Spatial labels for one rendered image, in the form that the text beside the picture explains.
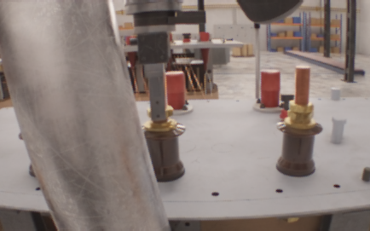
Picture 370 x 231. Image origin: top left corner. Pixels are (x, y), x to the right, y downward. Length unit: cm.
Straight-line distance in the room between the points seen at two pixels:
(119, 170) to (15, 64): 11
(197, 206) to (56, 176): 31
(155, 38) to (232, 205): 29
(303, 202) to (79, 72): 42
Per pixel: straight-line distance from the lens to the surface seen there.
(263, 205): 49
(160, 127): 53
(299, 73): 55
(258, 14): 44
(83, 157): 21
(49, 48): 20
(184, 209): 49
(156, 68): 47
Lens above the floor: 164
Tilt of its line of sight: 17 degrees down
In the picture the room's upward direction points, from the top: 3 degrees counter-clockwise
